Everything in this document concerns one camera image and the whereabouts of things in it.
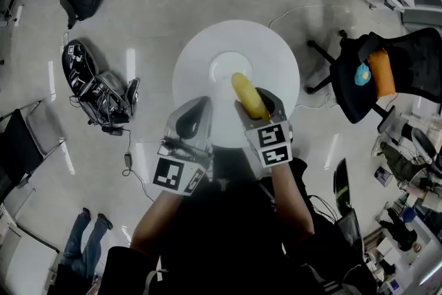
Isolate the black bag with green stripe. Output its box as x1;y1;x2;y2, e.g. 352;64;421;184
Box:
333;158;363;246

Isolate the black office chair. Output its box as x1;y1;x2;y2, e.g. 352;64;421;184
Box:
305;27;442;135

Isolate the small wire basket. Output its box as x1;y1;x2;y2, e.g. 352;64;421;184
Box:
374;166;393;188

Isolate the person's black clothing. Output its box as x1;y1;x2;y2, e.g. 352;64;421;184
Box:
99;144;377;295

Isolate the white plate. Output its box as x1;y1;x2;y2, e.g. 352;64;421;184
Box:
209;50;255;84

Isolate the black folding chair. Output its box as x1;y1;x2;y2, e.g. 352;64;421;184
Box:
0;99;66;204

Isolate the person's left forearm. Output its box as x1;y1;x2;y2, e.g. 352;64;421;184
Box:
129;189;187;258

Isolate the person's right forearm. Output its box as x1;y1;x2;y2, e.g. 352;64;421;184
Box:
267;157;316;246

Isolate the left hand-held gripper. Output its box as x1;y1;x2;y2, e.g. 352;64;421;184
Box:
152;96;215;197

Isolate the yellow banana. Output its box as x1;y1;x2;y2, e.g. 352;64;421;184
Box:
230;71;271;121

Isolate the orange cushion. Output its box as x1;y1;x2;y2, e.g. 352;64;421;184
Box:
367;48;396;99

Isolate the black shell with white tags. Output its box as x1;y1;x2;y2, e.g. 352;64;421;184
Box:
61;39;98;97

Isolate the blue plush toy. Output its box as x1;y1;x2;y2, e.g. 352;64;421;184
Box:
355;64;372;86

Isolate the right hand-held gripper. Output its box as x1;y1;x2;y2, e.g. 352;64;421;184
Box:
233;87;295;169

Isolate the white floor cable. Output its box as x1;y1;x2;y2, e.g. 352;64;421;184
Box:
268;3;349;32
295;93;341;110

